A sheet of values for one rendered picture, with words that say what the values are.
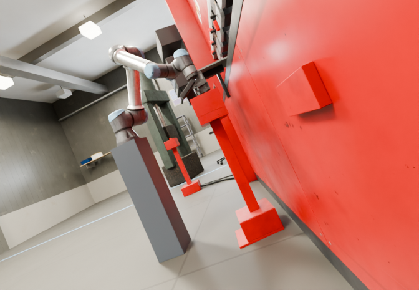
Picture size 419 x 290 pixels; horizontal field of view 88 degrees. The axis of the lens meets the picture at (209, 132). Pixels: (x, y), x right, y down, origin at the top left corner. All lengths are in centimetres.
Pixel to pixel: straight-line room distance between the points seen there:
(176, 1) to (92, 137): 1055
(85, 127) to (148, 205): 1146
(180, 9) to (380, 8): 248
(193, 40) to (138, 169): 156
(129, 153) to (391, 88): 135
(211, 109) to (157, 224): 80
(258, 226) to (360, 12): 109
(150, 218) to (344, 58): 137
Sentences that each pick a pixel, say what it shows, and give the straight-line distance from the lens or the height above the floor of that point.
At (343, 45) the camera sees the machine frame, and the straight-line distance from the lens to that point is 31.
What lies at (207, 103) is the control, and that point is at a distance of 115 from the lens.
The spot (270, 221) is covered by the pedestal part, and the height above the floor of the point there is 6.
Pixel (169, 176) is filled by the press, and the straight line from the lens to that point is 462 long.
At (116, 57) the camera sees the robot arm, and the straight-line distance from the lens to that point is 145.
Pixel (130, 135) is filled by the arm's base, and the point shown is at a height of 81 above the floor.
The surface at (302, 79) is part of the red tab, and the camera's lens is 38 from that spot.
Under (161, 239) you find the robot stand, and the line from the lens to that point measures 154.
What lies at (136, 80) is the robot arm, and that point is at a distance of 158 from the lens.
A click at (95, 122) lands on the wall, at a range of 1247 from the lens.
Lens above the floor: 58
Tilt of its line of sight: 2 degrees up
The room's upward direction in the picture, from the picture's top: 24 degrees counter-clockwise
